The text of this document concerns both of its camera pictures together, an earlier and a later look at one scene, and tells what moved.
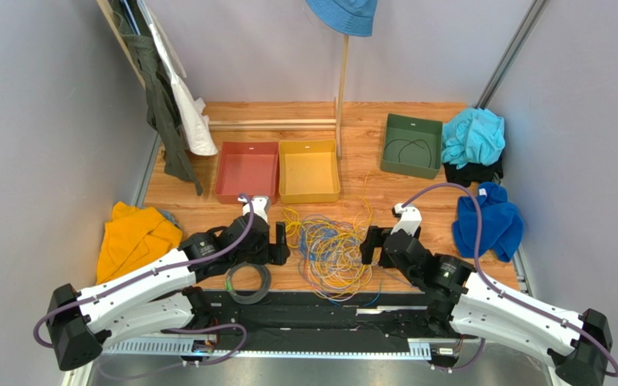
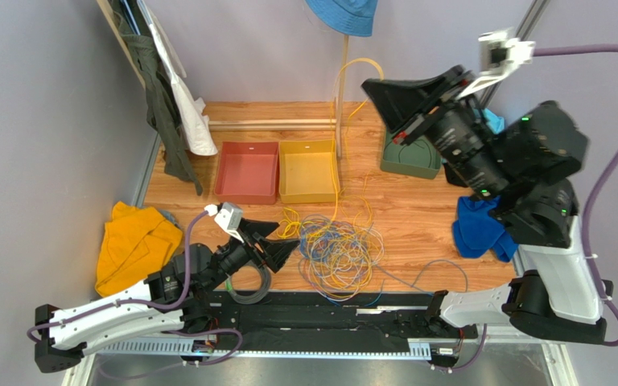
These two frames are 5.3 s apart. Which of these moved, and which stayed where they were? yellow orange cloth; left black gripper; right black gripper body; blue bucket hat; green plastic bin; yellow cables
Moved: right black gripper body; yellow cables
Stayed: green plastic bin; yellow orange cloth; blue bucket hat; left black gripper
